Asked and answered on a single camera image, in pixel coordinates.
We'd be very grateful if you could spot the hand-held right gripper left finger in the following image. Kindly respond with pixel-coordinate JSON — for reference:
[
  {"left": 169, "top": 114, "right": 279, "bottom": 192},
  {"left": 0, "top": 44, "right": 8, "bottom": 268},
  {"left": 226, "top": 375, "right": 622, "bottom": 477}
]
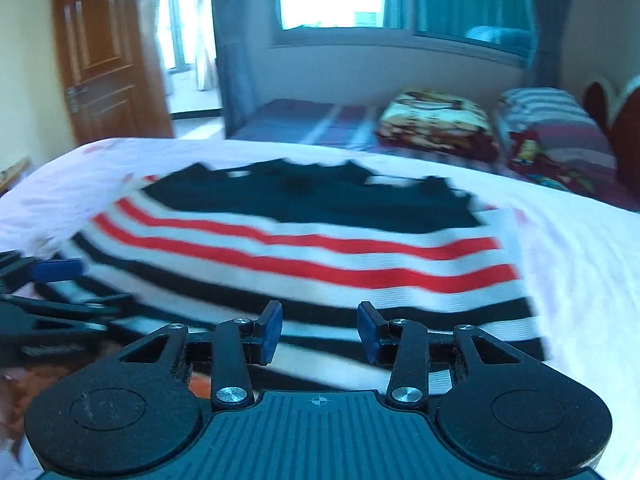
[{"left": 117, "top": 300, "right": 284, "bottom": 411}]

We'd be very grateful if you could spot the floral bed sheet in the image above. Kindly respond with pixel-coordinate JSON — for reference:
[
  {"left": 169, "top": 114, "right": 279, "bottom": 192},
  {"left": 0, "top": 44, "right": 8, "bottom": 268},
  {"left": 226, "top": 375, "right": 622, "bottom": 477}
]
[{"left": 0, "top": 137, "right": 640, "bottom": 480}]

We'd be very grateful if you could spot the red printed pillow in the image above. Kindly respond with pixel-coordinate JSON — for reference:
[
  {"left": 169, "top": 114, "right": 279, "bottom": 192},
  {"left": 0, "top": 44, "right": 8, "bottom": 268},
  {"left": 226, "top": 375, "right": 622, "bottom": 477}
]
[{"left": 510, "top": 130, "right": 626, "bottom": 196}]

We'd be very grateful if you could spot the striped knit sweater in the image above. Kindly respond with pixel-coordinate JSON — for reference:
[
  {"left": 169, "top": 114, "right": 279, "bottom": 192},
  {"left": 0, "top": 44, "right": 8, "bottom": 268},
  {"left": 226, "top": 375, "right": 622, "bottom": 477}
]
[{"left": 35, "top": 159, "right": 548, "bottom": 396}]

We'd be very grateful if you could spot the white sheer curtain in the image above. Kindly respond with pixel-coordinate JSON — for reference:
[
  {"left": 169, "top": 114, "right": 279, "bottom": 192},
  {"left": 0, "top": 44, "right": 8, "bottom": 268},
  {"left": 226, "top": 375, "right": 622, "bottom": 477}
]
[{"left": 192, "top": 0, "right": 217, "bottom": 92}]

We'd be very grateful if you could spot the metal door handle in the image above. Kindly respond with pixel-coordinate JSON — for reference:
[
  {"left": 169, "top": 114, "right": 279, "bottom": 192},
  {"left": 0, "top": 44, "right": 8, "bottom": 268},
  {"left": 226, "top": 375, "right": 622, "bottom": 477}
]
[{"left": 65, "top": 85, "right": 91, "bottom": 113}]

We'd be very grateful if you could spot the red and white headboard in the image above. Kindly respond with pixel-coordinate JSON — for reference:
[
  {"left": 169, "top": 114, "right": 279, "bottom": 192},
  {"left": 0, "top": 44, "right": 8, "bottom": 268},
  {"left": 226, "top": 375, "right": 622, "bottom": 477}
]
[{"left": 582, "top": 74, "right": 640, "bottom": 211}]

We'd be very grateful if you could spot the sliding glass window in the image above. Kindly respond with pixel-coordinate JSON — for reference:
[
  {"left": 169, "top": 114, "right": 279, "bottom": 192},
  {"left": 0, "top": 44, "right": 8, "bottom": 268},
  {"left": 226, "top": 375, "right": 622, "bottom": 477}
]
[{"left": 272, "top": 0, "right": 538, "bottom": 68}]

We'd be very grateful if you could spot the brown wooden door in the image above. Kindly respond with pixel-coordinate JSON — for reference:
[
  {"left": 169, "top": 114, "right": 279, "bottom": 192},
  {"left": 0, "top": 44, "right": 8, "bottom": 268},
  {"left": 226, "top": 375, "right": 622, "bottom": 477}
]
[{"left": 52, "top": 0, "right": 173, "bottom": 146}]

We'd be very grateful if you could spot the folded striped mattress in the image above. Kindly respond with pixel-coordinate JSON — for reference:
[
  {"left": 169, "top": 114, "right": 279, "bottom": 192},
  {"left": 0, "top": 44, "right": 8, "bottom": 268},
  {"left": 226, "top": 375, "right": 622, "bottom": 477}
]
[{"left": 227, "top": 99, "right": 386, "bottom": 151}]

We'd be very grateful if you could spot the striped pillow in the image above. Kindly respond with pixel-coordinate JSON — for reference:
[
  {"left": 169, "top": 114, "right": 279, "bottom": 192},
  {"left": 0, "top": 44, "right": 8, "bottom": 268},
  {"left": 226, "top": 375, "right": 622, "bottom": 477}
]
[{"left": 495, "top": 87, "right": 618, "bottom": 171}]

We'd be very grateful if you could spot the wooden side table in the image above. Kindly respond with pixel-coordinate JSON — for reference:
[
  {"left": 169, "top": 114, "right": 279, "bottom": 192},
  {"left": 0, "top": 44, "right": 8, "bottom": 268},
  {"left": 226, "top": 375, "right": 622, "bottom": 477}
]
[{"left": 0, "top": 156, "right": 32, "bottom": 193}]

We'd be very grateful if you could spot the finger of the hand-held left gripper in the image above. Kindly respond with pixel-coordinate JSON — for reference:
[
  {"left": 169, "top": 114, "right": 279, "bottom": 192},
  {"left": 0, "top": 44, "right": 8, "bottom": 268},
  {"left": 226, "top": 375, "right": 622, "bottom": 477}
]
[
  {"left": 0, "top": 251, "right": 85, "bottom": 292},
  {"left": 0, "top": 292, "right": 136, "bottom": 358}
]

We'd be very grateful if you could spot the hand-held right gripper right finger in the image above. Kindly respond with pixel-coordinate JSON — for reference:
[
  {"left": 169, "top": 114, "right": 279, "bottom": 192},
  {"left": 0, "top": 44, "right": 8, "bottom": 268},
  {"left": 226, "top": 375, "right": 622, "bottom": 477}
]
[{"left": 356, "top": 301, "right": 523, "bottom": 406}]

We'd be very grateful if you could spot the grey curtain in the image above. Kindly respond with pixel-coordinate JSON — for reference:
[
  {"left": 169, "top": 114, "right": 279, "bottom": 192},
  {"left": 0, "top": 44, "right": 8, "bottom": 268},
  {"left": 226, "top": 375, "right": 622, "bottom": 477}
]
[
  {"left": 205, "top": 0, "right": 261, "bottom": 138},
  {"left": 525, "top": 0, "right": 581, "bottom": 93}
]

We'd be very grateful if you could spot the folded printed blanket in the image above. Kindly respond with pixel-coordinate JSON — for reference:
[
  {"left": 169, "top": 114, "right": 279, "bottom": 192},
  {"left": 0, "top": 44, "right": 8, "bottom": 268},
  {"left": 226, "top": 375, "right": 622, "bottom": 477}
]
[{"left": 376, "top": 89, "right": 501, "bottom": 161}]

